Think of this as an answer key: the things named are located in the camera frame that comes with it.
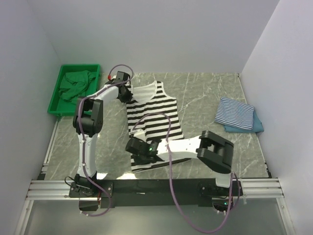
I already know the black white striped tank top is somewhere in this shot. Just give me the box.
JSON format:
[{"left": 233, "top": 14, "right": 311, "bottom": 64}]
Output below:
[{"left": 125, "top": 80, "right": 192, "bottom": 173}]

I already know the blue white striped tank top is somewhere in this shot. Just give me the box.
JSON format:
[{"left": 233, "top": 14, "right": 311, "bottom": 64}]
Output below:
[{"left": 214, "top": 97, "right": 254, "bottom": 130}]

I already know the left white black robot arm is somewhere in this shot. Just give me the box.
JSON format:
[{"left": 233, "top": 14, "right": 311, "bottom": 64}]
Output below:
[{"left": 73, "top": 71, "right": 134, "bottom": 197}]

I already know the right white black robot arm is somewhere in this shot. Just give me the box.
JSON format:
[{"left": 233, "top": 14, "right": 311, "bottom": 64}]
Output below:
[{"left": 125, "top": 129, "right": 234, "bottom": 195}]

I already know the green tank top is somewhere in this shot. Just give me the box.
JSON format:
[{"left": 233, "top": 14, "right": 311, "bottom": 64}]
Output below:
[{"left": 58, "top": 70, "right": 97, "bottom": 104}]

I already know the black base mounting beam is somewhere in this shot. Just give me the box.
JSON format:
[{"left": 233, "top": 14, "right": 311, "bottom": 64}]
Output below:
[{"left": 69, "top": 178, "right": 243, "bottom": 211}]

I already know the green plastic tray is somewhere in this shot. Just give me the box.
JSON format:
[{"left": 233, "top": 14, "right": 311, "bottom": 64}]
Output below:
[{"left": 48, "top": 64, "right": 100, "bottom": 117}]

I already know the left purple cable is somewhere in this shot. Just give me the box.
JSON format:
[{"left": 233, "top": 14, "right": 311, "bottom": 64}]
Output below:
[{"left": 77, "top": 64, "right": 134, "bottom": 218}]

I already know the purple cable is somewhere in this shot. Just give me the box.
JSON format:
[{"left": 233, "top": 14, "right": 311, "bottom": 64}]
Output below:
[
  {"left": 131, "top": 112, "right": 241, "bottom": 233},
  {"left": 77, "top": 64, "right": 134, "bottom": 218}
]

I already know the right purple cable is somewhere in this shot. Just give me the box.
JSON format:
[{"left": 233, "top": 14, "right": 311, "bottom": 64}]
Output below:
[{"left": 131, "top": 112, "right": 241, "bottom": 233}]

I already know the aluminium frame rail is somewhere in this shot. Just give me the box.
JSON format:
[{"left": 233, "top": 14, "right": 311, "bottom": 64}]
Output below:
[{"left": 14, "top": 178, "right": 296, "bottom": 235}]

